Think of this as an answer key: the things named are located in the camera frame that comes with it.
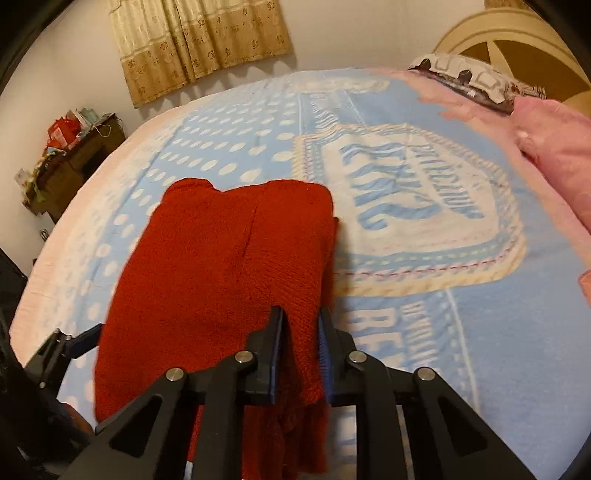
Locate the blue dotted blanket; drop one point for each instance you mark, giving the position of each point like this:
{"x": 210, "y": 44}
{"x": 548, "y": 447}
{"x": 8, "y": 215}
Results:
{"x": 485, "y": 346}

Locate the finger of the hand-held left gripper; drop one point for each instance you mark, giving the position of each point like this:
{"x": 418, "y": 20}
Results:
{"x": 60, "y": 353}

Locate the pink quilt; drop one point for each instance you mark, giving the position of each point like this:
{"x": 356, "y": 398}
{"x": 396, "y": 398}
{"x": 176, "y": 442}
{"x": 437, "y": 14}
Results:
{"x": 554, "y": 143}

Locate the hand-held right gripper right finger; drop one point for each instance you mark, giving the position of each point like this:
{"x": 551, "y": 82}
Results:
{"x": 330, "y": 364}

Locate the pale pink bed sheet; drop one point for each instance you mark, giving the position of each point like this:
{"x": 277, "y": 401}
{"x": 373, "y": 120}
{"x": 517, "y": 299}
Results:
{"x": 60, "y": 258}

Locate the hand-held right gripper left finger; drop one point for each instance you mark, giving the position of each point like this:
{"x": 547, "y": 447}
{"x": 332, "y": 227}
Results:
{"x": 272, "y": 364}

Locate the beige headboard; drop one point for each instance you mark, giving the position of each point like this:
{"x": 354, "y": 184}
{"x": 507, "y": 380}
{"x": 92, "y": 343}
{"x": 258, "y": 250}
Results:
{"x": 521, "y": 50}

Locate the patterned pillow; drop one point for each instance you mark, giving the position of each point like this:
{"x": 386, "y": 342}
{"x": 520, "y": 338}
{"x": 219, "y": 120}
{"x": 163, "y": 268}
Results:
{"x": 475, "y": 81}

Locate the beige patterned curtain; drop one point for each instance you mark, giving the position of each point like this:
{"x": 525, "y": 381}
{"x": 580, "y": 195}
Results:
{"x": 198, "y": 41}

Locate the white card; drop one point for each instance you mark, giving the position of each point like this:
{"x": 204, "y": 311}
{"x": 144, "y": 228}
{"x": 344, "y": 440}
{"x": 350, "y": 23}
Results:
{"x": 21, "y": 177}

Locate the red knitted sweater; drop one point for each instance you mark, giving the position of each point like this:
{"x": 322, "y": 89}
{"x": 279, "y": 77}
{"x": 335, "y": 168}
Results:
{"x": 221, "y": 258}

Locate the colourful cloth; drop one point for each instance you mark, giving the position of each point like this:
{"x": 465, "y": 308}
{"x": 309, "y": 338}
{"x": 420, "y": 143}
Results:
{"x": 44, "y": 175}

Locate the red gift bag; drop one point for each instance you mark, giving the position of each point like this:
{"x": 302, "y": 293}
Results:
{"x": 60, "y": 134}

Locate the pale green bag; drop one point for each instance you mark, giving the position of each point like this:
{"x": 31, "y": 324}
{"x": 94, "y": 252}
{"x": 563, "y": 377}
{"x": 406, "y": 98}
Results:
{"x": 85, "y": 119}

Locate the brown wooden desk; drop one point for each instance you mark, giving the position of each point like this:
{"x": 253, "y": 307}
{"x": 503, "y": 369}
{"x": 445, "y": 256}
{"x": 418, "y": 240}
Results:
{"x": 78, "y": 161}

